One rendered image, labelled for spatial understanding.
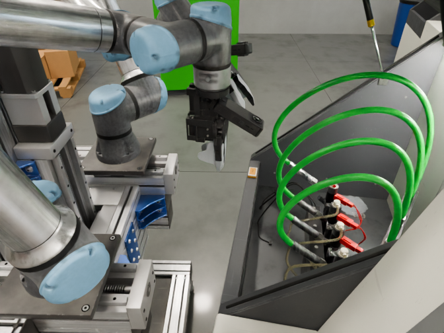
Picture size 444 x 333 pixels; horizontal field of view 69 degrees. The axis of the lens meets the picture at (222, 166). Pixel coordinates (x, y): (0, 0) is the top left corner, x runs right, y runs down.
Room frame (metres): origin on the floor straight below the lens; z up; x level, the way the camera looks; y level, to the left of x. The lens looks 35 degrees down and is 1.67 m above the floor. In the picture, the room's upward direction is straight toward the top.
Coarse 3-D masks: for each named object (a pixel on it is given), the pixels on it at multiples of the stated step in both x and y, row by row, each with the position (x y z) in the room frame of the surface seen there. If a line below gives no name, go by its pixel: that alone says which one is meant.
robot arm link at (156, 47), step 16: (128, 32) 0.60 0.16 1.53; (144, 32) 0.53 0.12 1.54; (160, 32) 0.54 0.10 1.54; (176, 32) 0.55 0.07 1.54; (192, 32) 0.57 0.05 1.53; (128, 48) 0.60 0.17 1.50; (144, 48) 0.52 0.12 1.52; (160, 48) 0.52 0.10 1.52; (176, 48) 0.54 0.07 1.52; (192, 48) 0.56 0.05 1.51; (144, 64) 0.53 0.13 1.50; (160, 64) 0.52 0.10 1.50; (176, 64) 0.54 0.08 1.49
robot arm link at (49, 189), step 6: (36, 180) 0.52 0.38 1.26; (42, 180) 0.52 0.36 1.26; (48, 180) 0.52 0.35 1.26; (42, 186) 0.50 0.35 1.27; (48, 186) 0.49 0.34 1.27; (54, 186) 0.49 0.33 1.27; (42, 192) 0.47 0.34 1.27; (48, 192) 0.47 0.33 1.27; (54, 192) 0.48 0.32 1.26; (60, 192) 0.49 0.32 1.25; (48, 198) 0.46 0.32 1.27; (54, 198) 0.47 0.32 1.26; (60, 198) 0.49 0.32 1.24; (54, 204) 0.46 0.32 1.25; (60, 204) 0.47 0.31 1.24; (66, 204) 0.50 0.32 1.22
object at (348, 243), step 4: (344, 236) 0.54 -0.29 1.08; (340, 240) 0.53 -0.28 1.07; (344, 240) 0.52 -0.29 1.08; (348, 240) 0.52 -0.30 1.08; (344, 244) 0.52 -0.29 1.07; (348, 244) 0.51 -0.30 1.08; (352, 244) 0.51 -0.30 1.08; (356, 244) 0.51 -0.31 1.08; (352, 248) 0.51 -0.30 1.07; (356, 248) 0.50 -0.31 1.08; (360, 248) 0.50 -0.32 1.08
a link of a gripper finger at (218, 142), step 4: (220, 132) 0.61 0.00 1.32; (216, 136) 0.60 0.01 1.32; (220, 136) 0.60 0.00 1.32; (216, 140) 0.60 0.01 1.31; (220, 140) 0.59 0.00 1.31; (216, 144) 0.59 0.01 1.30; (220, 144) 0.59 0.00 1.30; (216, 148) 0.59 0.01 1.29; (220, 148) 0.59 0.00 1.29; (216, 152) 0.60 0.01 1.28; (220, 152) 0.59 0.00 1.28; (216, 156) 0.61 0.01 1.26; (220, 156) 0.60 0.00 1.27; (216, 160) 0.61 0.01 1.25; (220, 160) 0.60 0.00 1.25
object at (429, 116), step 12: (372, 72) 0.70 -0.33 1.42; (384, 72) 0.69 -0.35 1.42; (324, 84) 0.71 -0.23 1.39; (336, 84) 0.71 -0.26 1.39; (408, 84) 0.68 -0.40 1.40; (300, 96) 0.73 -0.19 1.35; (420, 96) 0.67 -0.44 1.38; (288, 108) 0.73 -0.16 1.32; (432, 120) 0.66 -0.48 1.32; (276, 132) 0.73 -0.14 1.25; (432, 132) 0.66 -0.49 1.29; (276, 144) 0.73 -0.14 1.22; (420, 180) 0.66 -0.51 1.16
